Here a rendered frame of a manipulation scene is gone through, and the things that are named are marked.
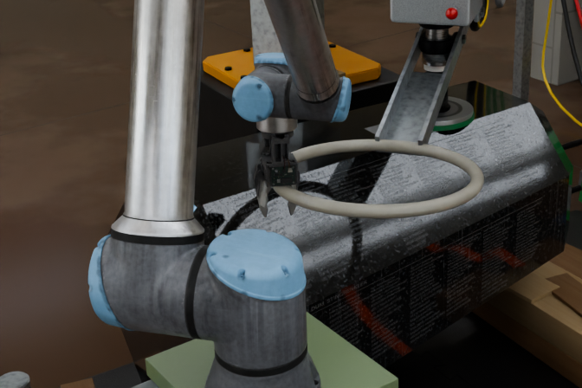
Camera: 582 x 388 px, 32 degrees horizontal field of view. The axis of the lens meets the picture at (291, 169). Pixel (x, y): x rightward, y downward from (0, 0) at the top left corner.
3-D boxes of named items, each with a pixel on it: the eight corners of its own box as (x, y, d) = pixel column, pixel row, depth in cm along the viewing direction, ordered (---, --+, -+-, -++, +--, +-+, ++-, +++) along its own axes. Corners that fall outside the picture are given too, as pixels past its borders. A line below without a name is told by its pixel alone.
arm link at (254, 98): (281, 81, 201) (299, 66, 212) (226, 78, 204) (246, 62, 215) (282, 126, 205) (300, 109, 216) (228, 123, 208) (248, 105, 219)
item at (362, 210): (308, 141, 265) (308, 130, 264) (499, 159, 249) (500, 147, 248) (236, 205, 222) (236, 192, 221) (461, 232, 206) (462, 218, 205)
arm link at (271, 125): (253, 105, 226) (295, 101, 228) (253, 126, 228) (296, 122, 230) (259, 116, 218) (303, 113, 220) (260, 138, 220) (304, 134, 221)
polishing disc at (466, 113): (417, 130, 282) (417, 126, 281) (386, 106, 300) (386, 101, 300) (487, 118, 288) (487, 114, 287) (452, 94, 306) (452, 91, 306)
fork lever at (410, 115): (422, 9, 308) (421, -4, 305) (486, 13, 302) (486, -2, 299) (362, 151, 259) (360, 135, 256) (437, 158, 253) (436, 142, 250)
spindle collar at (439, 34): (425, 54, 295) (426, -52, 283) (457, 55, 292) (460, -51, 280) (416, 66, 285) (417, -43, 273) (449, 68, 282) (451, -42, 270)
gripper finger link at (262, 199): (255, 223, 228) (264, 184, 225) (252, 213, 233) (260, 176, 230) (269, 225, 229) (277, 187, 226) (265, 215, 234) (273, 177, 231)
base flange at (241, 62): (198, 68, 373) (197, 55, 371) (313, 43, 395) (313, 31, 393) (262, 106, 334) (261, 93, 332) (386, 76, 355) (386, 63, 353)
